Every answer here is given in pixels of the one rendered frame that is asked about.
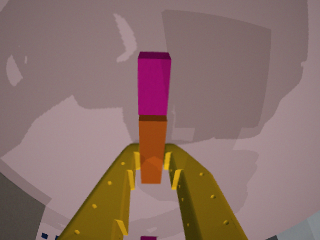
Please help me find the orange rod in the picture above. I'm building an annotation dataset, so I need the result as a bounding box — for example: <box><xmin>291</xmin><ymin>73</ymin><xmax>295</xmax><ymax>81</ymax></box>
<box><xmin>139</xmin><ymin>115</ymin><xmax>167</xmax><ymax>184</ymax></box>

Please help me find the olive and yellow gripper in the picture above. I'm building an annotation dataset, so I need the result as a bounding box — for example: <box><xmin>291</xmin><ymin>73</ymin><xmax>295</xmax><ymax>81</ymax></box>
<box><xmin>57</xmin><ymin>143</ymin><xmax>248</xmax><ymax>240</ymax></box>

